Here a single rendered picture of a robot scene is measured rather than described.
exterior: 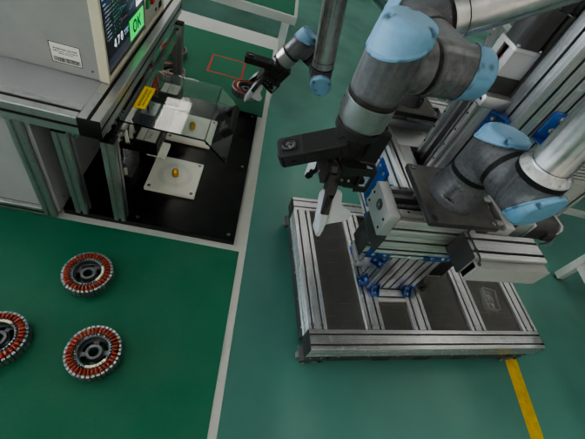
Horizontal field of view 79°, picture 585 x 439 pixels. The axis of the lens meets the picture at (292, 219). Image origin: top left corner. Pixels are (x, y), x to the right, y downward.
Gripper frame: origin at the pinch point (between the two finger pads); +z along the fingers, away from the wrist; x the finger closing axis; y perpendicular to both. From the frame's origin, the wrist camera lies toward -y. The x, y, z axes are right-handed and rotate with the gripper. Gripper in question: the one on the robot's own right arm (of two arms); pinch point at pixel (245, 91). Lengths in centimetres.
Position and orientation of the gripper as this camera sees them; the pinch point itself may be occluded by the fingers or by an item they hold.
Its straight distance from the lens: 156.6
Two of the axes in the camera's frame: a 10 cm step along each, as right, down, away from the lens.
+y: 7.1, 4.8, 5.2
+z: -7.1, 4.3, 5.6
